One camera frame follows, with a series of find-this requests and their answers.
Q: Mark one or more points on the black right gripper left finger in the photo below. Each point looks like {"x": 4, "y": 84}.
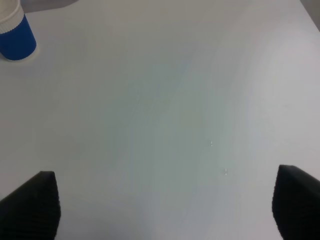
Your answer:
{"x": 33, "y": 210}

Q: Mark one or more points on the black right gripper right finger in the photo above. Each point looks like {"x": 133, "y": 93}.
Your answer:
{"x": 296, "y": 204}

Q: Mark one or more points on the blue and white paper cup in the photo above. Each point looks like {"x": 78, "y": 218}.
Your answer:
{"x": 17, "y": 41}

